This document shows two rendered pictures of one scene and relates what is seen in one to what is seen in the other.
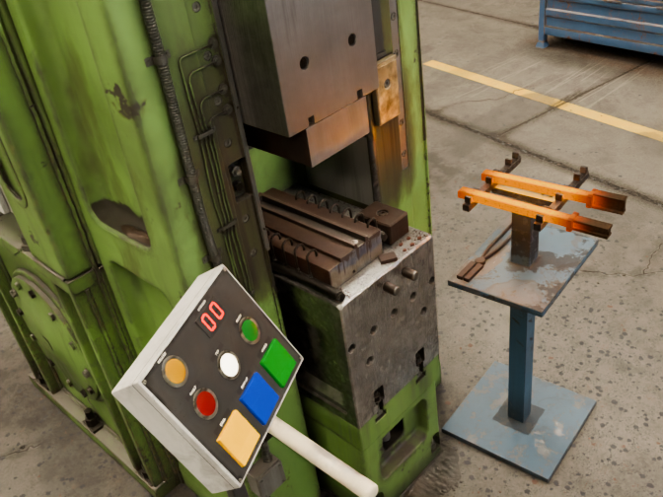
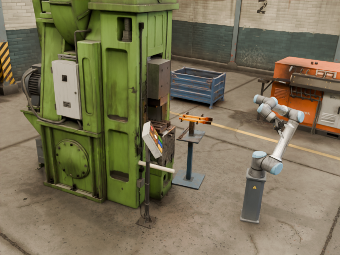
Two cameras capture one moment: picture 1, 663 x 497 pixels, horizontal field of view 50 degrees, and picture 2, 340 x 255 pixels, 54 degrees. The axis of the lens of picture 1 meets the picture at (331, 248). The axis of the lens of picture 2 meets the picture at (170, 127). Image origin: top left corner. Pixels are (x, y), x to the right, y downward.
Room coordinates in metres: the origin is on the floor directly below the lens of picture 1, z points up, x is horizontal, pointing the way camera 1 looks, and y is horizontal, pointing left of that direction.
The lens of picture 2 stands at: (-1.91, 1.42, 2.51)
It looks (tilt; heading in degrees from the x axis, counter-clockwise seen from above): 23 degrees down; 335
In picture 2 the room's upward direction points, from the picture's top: 2 degrees clockwise
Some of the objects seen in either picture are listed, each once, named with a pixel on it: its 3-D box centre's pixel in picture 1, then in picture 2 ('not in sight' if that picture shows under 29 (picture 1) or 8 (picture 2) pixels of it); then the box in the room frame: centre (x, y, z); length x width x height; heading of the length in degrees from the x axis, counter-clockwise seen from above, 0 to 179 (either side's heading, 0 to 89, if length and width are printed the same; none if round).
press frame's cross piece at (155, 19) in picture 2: not in sight; (138, 31); (1.78, 0.15, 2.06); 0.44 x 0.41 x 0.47; 42
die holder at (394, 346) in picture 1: (323, 297); (149, 142); (1.68, 0.05, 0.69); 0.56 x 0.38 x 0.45; 42
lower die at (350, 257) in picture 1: (299, 234); (147, 125); (1.64, 0.08, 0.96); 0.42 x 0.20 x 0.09; 42
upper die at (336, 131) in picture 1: (277, 112); (147, 97); (1.64, 0.08, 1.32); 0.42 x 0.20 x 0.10; 42
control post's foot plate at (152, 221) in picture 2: not in sight; (146, 218); (1.05, 0.30, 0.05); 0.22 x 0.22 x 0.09; 42
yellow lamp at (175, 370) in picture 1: (175, 371); not in sight; (0.94, 0.31, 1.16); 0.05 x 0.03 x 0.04; 132
